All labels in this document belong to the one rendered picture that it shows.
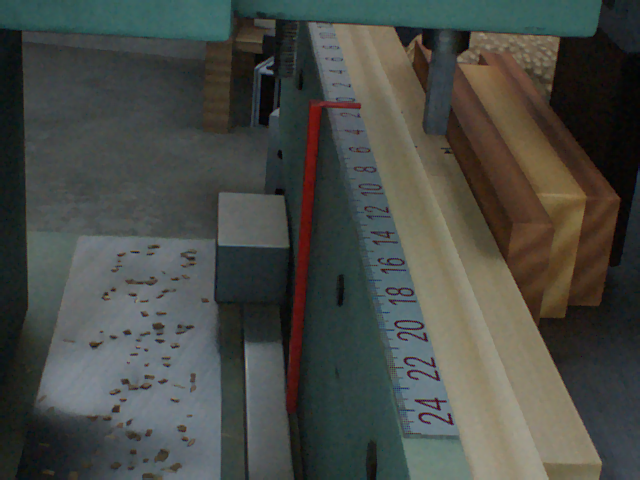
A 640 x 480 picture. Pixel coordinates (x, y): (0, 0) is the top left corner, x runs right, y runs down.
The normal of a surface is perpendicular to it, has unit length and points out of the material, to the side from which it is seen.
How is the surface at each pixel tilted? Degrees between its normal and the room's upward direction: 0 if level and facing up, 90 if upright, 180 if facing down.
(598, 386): 0
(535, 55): 35
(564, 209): 90
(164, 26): 90
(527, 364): 0
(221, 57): 90
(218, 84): 90
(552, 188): 0
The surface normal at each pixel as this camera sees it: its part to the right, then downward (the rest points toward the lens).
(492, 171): 0.08, -0.91
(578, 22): 0.07, 0.42
